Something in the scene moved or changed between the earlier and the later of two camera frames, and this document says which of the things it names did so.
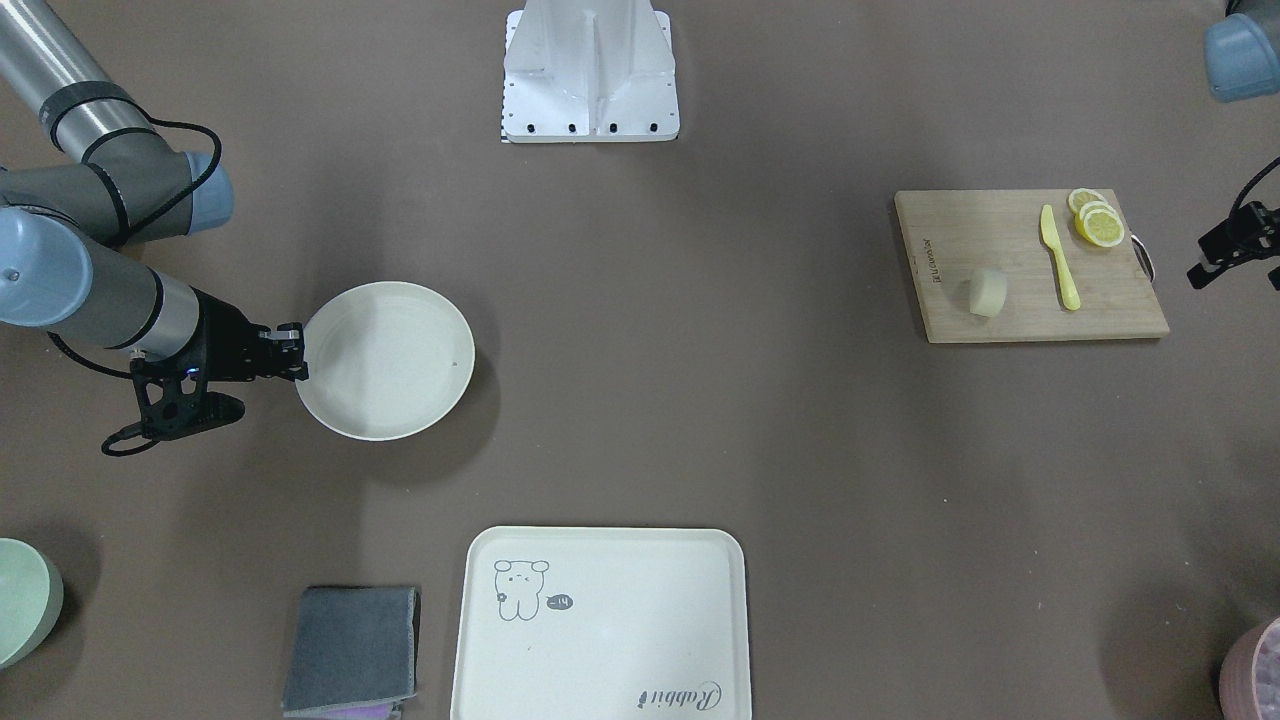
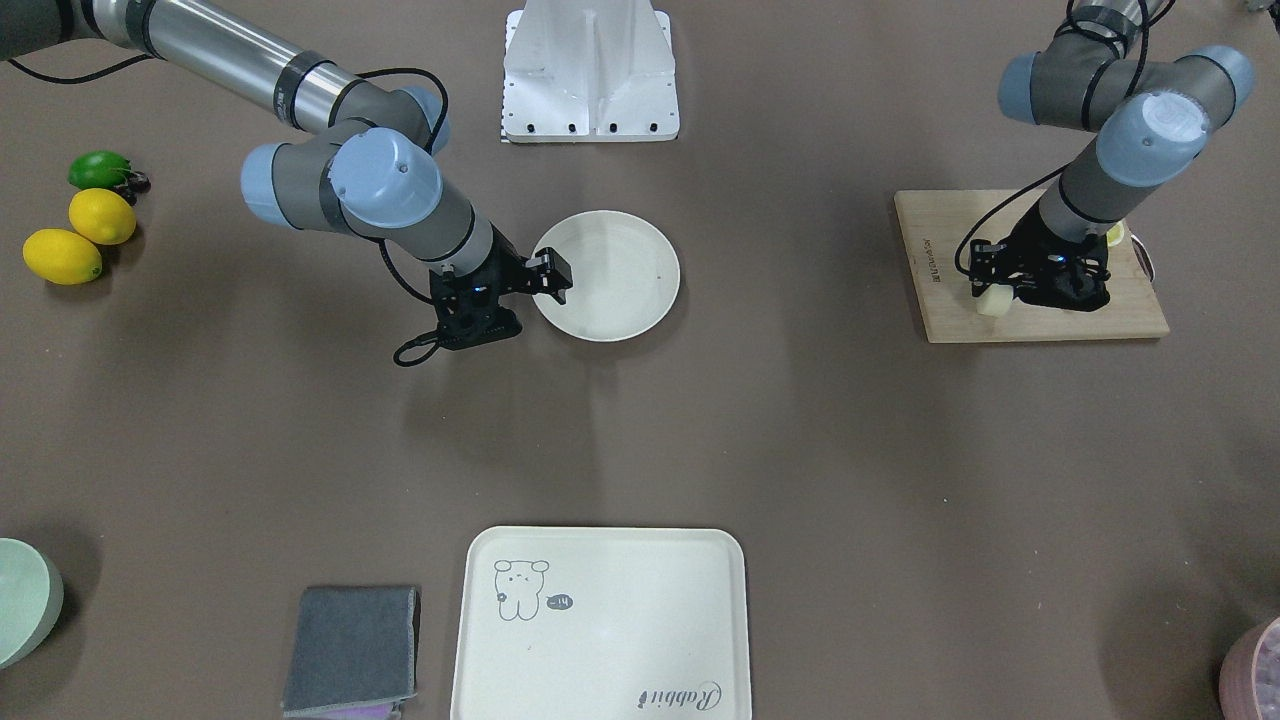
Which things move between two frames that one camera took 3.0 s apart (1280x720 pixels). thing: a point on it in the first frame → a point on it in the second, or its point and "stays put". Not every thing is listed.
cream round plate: [385, 360] → [625, 276]
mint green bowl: [32, 593] stays put
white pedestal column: [589, 71] stays put
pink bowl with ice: [1249, 675] stays put
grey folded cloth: [354, 654] stays put
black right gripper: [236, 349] → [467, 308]
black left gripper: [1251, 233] → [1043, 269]
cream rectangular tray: [603, 623] stays put
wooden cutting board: [1026, 265] stays put
